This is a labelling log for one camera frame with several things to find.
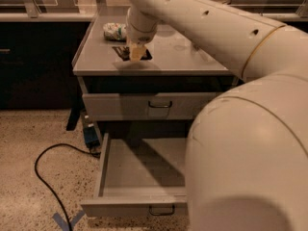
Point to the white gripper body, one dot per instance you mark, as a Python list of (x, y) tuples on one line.
[(140, 38)]

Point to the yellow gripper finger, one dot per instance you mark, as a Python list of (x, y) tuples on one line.
[(136, 51)]

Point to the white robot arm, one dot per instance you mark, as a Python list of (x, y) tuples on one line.
[(246, 159)]

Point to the grey drawer cabinet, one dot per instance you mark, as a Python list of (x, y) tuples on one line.
[(176, 66)]

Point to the closed upper grey drawer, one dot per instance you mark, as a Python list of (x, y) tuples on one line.
[(128, 106)]

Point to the open lower grey drawer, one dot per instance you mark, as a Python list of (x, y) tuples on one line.
[(134, 175)]

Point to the long white counter shelf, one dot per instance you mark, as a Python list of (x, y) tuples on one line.
[(76, 17)]

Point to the blue power adapter box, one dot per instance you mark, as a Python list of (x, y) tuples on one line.
[(90, 137)]

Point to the black upper drawer handle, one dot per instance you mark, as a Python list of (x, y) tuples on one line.
[(160, 106)]

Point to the black drawer handle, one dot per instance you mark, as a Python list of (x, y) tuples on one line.
[(161, 211), (160, 106)]

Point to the black lower drawer handle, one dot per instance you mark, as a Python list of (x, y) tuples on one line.
[(161, 211)]

